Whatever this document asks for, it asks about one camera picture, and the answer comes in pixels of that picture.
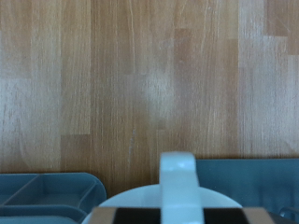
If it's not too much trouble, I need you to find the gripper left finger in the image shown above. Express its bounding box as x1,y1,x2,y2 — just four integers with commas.
90,206,162,224

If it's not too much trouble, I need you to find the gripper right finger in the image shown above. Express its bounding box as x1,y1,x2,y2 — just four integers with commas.
203,206,277,224

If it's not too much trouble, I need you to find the white mug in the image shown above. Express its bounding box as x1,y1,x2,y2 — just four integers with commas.
81,151,243,224

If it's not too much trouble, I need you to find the grey plastic crate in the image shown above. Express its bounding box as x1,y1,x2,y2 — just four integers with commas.
195,158,299,224

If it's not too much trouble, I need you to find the dark grey cutlery holder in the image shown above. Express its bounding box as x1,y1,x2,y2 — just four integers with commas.
0,172,107,224

